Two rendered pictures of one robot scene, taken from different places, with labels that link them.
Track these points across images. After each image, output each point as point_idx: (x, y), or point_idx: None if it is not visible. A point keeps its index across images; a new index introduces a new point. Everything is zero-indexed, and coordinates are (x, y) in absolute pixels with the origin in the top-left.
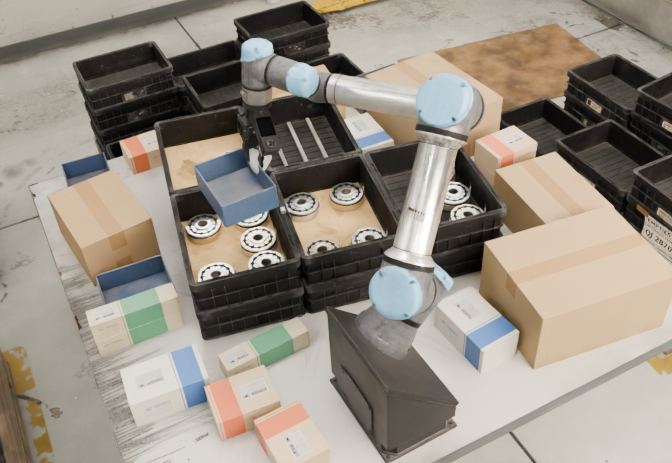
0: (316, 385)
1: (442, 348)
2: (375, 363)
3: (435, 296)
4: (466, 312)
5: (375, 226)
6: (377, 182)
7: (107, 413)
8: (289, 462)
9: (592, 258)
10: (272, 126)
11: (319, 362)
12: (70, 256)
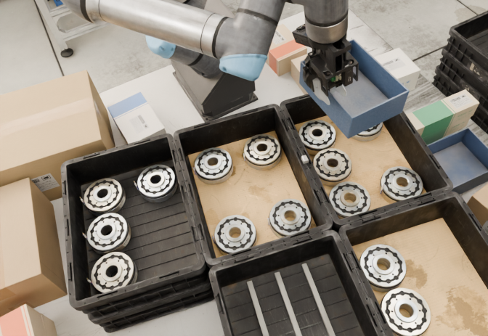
0: (268, 96)
1: (168, 125)
2: (216, 7)
3: None
4: (141, 120)
5: (205, 197)
6: (193, 205)
7: (421, 74)
8: (279, 27)
9: (15, 122)
10: (303, 33)
11: None
12: None
